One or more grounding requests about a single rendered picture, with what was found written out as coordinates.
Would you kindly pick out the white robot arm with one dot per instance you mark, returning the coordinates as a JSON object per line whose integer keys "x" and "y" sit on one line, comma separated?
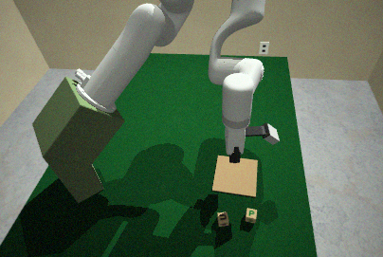
{"x": 150, "y": 23}

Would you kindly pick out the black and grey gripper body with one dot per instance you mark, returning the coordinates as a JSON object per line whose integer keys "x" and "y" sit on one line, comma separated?
{"x": 235, "y": 138}

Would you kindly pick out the beige flat mat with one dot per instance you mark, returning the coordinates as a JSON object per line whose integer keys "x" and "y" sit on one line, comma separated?
{"x": 238, "y": 178}

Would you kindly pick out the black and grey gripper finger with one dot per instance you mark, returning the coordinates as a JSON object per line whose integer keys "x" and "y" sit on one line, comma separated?
{"x": 235, "y": 157}

